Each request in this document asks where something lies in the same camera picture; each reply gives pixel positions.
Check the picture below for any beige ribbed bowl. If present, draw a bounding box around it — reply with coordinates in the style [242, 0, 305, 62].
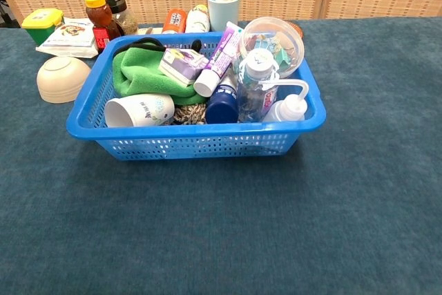
[36, 55, 93, 104]

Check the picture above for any blue plastic basket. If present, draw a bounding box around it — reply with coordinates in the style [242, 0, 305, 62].
[65, 31, 327, 162]

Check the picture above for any dark blue cylindrical bottle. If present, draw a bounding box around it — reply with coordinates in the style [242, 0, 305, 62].
[205, 75, 239, 125]

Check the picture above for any clear water bottle white cap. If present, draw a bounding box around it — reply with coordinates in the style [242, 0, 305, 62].
[236, 48, 280, 124]

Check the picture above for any white squeeze bottle bent spout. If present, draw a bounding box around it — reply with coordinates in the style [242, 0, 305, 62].
[258, 79, 310, 123]

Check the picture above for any white floral paper cup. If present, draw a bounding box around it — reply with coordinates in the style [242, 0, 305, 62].
[104, 93, 175, 129]

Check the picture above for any small purple white box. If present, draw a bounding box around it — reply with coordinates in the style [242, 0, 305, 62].
[157, 48, 210, 87]

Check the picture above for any teal table cloth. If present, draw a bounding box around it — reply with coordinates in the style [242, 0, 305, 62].
[0, 17, 442, 295]

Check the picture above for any green microfiber cloth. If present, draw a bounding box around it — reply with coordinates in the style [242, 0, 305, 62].
[112, 47, 208, 106]

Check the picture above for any clear tub of binder clips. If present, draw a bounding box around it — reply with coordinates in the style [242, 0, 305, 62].
[238, 17, 305, 79]

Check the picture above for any white bottle orange cap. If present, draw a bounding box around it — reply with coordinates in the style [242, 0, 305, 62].
[184, 4, 211, 33]

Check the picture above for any light blue cup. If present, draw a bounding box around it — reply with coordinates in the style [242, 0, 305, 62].
[206, 0, 241, 32]

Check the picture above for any round woven coaster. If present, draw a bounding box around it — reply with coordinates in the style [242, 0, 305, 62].
[288, 21, 305, 39]

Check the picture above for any glass jar black lid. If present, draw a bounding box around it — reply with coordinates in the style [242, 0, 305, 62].
[105, 0, 139, 36]

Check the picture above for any honey bottle yellow cap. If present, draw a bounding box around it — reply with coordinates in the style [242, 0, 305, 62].
[84, 0, 122, 55]

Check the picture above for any white printed snack packet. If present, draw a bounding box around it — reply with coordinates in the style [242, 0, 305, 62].
[35, 17, 99, 59]

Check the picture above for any green box yellow lid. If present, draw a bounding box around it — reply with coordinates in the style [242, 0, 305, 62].
[21, 8, 65, 46]

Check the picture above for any braided beige rope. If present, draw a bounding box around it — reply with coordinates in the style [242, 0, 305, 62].
[162, 103, 208, 126]

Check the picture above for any black strap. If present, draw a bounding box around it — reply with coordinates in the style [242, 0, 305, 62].
[119, 38, 203, 55]

